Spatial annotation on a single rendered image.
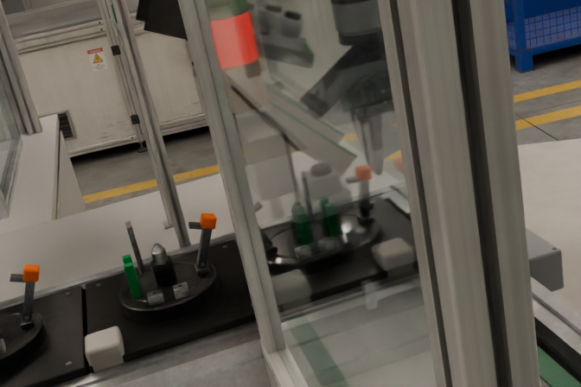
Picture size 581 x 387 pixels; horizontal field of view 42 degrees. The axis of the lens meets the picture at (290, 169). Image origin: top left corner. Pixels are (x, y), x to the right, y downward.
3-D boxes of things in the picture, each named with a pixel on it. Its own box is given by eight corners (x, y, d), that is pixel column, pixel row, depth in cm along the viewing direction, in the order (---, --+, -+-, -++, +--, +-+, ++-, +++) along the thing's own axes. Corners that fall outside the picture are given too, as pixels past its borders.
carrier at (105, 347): (237, 250, 122) (220, 178, 118) (275, 320, 100) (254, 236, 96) (87, 295, 118) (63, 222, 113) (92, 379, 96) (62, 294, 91)
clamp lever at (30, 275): (35, 314, 105) (40, 264, 103) (34, 321, 103) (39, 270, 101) (7, 314, 104) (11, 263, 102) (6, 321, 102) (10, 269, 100)
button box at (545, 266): (486, 231, 122) (482, 196, 120) (565, 288, 103) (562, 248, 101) (447, 244, 121) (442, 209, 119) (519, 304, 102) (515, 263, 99)
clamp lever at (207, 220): (207, 263, 109) (214, 212, 108) (209, 268, 108) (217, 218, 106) (181, 261, 108) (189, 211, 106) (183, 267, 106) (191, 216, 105)
